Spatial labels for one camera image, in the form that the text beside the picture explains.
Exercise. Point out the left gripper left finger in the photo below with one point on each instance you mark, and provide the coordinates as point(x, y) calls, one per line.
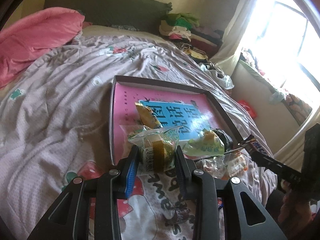
point(68, 216)

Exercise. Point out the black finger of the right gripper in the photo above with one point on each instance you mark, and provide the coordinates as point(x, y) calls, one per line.
point(263, 160)

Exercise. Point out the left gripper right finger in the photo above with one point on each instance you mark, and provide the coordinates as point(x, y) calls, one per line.
point(244, 216)

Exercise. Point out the dark chocolate bar wrapper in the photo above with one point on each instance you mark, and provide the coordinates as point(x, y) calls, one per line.
point(255, 149)

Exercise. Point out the green egg yolk pastry packet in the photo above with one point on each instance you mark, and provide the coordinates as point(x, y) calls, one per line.
point(157, 149)

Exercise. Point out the green white snack packet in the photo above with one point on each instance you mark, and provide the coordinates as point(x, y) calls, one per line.
point(207, 144)

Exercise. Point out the person's right hand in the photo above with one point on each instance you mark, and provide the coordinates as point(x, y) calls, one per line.
point(295, 212)

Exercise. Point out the blue cookie packet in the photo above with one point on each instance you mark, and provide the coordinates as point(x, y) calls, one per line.
point(219, 203)

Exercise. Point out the clear orange snack bag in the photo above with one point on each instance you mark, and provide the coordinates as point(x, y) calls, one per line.
point(224, 167)

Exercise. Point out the small dark wrapped candy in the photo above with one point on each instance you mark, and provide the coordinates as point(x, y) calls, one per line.
point(177, 215)

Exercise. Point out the red plastic bag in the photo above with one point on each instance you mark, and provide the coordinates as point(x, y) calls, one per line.
point(248, 108)

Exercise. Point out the black snack packet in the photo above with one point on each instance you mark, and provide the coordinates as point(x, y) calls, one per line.
point(225, 138)

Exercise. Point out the yellow cartoon snack stick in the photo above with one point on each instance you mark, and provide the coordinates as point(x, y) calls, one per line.
point(147, 116)

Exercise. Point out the strawberry print lilac quilt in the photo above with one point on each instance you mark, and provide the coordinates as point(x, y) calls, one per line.
point(54, 121)

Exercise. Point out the shallow dark cardboard box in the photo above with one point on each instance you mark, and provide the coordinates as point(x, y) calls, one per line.
point(230, 128)

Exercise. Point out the white curtain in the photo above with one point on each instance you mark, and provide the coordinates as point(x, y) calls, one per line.
point(229, 53)

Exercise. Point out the pink blanket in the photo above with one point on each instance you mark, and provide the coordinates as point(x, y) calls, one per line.
point(35, 35)

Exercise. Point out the pile of folded clothes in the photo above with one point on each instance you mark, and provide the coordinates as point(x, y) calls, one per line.
point(185, 32)

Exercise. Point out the dark grey headboard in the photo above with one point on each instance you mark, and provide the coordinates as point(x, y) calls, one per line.
point(144, 15)

